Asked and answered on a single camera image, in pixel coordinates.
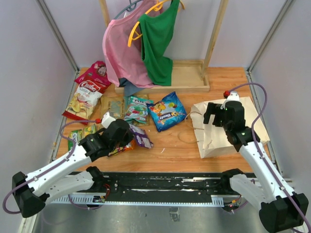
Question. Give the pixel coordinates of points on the teal chips snack bag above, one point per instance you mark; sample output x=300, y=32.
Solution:
x=113, y=105

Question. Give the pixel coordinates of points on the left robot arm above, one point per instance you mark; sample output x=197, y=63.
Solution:
x=33, y=191

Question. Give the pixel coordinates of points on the beige paper bag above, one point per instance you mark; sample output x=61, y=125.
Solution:
x=211, y=140

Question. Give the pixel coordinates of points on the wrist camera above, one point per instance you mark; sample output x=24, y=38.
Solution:
x=230, y=96
x=105, y=121

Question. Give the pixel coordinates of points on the wooden clothes rack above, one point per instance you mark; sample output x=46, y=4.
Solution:
x=190, y=76

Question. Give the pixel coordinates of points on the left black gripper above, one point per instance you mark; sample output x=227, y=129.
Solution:
x=129, y=136

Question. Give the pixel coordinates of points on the green tank top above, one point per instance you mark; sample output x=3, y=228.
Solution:
x=157, y=33

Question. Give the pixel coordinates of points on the red Chulpi snack bag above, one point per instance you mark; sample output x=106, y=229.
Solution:
x=84, y=100

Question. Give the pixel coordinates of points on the grey-blue clothes hanger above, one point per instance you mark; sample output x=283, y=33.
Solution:
x=129, y=8

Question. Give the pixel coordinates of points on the orange candy bag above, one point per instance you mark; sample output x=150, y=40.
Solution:
x=128, y=147

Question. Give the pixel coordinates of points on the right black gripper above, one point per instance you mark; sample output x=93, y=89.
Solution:
x=212, y=108

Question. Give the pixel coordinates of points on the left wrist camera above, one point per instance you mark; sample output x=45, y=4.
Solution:
x=105, y=121

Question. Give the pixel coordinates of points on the teal Fox's candy bag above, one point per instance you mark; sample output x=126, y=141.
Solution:
x=137, y=110

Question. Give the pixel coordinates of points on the pink REAL snack bag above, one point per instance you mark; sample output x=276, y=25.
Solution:
x=96, y=73

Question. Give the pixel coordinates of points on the green Fox's candy bag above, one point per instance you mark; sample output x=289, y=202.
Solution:
x=77, y=135

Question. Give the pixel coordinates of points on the blue cloth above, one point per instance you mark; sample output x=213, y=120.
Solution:
x=129, y=89

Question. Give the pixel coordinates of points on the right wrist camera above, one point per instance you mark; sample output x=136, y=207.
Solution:
x=230, y=96

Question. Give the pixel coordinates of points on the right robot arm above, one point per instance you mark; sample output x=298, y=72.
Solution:
x=279, y=206

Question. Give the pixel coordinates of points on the pink mesh shirt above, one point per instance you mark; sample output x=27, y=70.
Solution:
x=123, y=61

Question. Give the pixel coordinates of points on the blue snack packet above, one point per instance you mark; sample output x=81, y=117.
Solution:
x=167, y=112

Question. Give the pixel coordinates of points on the purple snack packet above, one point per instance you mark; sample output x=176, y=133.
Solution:
x=141, y=137

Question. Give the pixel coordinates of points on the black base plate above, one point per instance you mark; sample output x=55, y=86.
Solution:
x=161, y=187

